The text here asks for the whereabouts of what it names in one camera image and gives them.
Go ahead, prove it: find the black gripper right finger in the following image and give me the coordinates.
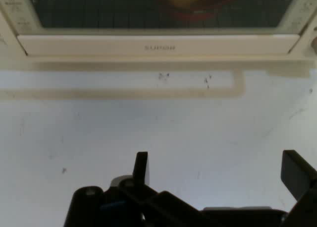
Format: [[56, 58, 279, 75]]
[[280, 149, 317, 227]]

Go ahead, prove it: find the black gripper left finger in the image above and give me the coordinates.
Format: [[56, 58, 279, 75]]
[[64, 151, 204, 227]]

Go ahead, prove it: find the glass oven door with handle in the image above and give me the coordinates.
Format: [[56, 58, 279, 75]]
[[0, 0, 310, 57]]

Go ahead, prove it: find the cream toaster oven body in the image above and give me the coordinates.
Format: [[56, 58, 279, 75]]
[[0, 0, 317, 65]]

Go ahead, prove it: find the red bowl inside oven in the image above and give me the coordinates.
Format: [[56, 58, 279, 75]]
[[145, 0, 243, 21]]

